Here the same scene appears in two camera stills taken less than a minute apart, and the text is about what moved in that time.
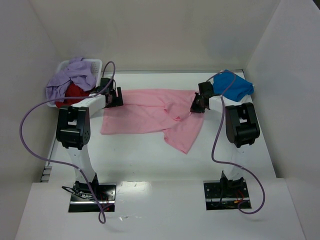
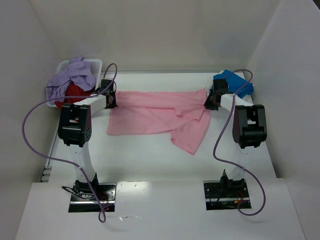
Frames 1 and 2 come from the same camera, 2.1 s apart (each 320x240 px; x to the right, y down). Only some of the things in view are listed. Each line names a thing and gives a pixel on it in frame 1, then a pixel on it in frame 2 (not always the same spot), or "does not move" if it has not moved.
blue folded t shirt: x=239 y=89 does not move
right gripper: x=196 y=104 to x=211 y=100
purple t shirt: x=79 y=71 does not move
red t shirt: x=72 y=90 does not move
